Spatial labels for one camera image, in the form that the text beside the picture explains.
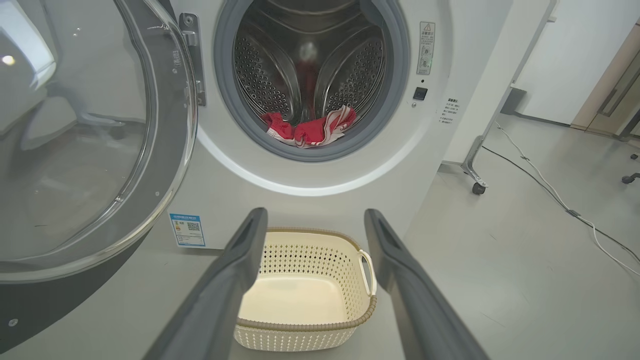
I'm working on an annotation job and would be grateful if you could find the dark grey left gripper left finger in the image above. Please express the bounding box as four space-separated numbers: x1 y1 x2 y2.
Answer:
142 207 269 360

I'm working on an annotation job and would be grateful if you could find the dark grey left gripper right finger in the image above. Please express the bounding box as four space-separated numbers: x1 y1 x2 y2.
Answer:
363 208 492 360

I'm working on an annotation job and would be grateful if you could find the red garment with white trim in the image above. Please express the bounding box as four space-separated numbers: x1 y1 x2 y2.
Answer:
260 111 297 143

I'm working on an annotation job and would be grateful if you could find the red garment with white stripes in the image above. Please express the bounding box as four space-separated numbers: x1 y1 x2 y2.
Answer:
292 104 359 150

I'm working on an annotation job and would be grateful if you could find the dark round washer door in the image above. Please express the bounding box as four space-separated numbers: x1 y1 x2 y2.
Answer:
0 0 201 353

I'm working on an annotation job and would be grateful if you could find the cream perforated laundry basket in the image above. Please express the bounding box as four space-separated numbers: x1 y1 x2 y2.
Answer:
233 227 379 353

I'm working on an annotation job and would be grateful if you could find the white front-load washing machine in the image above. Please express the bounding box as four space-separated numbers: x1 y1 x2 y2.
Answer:
165 0 514 252

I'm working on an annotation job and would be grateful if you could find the metal door hinge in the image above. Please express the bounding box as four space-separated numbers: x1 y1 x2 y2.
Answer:
178 12 208 107

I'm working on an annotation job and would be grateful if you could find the wooden room door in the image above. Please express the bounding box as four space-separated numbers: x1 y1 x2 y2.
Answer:
570 20 640 142

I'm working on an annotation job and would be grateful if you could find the blue energy label sticker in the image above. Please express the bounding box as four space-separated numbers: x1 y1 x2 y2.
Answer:
168 213 207 249

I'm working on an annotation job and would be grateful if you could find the small text sticker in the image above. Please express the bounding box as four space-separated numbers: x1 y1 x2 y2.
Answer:
439 97 460 126

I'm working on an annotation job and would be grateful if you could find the white board on wheeled stand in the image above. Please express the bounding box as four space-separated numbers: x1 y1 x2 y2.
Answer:
442 0 559 196

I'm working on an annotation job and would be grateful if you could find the black office chair base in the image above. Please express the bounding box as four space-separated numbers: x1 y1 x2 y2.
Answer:
620 151 640 185

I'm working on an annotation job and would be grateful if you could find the grey warning sticker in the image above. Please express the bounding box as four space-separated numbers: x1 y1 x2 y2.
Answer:
416 21 436 76

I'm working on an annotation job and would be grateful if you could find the black floor cable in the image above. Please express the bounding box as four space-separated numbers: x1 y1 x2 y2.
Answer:
481 144 640 267

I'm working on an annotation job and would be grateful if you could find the white floor cable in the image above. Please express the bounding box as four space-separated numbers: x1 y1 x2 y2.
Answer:
494 121 640 277

